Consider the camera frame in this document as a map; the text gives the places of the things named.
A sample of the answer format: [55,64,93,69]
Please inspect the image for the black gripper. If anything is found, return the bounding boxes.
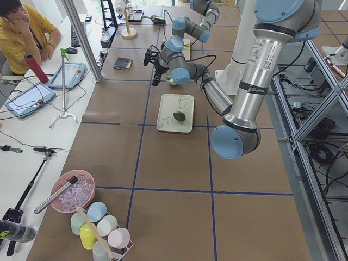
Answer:
[152,55,169,86]
[165,35,184,49]

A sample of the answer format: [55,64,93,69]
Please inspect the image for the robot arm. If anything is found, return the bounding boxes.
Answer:
[144,1,322,159]
[165,1,220,50]

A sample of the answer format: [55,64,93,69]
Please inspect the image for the green ceramic bowl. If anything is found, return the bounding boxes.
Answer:
[164,70,178,85]

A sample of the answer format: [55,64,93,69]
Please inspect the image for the pink bowl with ice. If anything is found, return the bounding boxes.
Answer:
[51,170,96,213]

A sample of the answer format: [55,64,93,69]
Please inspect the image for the wooden cutting board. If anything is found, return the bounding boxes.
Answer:
[182,39,191,61]

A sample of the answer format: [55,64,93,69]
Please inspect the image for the white plastic tray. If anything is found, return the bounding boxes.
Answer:
[157,94,194,133]

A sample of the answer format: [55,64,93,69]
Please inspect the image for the metal scoop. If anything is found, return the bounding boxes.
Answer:
[142,15,166,24]

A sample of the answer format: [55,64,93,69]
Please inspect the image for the wooden cup tree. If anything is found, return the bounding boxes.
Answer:
[115,0,138,39]

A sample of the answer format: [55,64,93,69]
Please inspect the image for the green avocado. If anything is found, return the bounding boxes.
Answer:
[173,111,186,122]

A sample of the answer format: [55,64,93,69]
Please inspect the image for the far teach pendant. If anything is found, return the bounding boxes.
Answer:
[47,63,86,90]

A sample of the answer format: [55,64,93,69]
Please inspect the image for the teach pendant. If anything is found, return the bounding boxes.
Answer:
[47,63,86,90]
[4,83,56,118]

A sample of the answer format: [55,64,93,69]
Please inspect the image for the black keyboard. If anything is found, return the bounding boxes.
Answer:
[70,22,87,48]

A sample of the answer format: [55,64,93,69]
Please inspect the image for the metal grabber stick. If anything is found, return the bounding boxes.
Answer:
[49,47,78,129]

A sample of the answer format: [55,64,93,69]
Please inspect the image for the red bottle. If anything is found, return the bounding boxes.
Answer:
[25,55,49,84]

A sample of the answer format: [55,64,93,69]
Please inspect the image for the metal cylinder tool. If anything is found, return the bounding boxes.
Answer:
[34,176,78,214]

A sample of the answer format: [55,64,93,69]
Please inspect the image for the near teach pendant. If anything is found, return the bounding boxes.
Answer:
[4,83,56,118]

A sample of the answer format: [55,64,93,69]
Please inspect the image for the person in yellow shirt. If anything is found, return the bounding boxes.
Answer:
[1,1,61,76]

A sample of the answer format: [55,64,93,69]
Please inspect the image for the blue cup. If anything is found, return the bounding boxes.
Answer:
[87,202,107,223]

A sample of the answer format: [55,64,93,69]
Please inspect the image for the wooden stick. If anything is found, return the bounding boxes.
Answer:
[76,207,116,260]

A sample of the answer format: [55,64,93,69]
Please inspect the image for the white cup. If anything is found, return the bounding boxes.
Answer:
[97,215,118,237]

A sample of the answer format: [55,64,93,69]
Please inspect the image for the pink cup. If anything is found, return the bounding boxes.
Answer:
[108,228,131,249]

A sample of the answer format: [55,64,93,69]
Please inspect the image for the green cup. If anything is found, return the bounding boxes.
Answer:
[70,212,85,235]

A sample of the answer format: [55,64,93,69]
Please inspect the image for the smart watch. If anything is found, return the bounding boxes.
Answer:
[0,145,23,153]

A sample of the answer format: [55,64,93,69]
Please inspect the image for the yellow cup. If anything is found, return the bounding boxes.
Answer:
[79,223,98,250]

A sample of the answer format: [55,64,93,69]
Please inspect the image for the grey cup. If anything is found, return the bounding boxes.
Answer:
[92,241,110,261]

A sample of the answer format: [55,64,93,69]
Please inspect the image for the black tripod stick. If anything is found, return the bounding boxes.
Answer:
[1,147,55,256]

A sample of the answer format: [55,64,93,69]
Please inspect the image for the white pedestal column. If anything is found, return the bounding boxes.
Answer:
[215,0,256,95]

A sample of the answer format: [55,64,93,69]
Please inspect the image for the aluminium frame post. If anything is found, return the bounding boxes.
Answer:
[61,0,102,83]

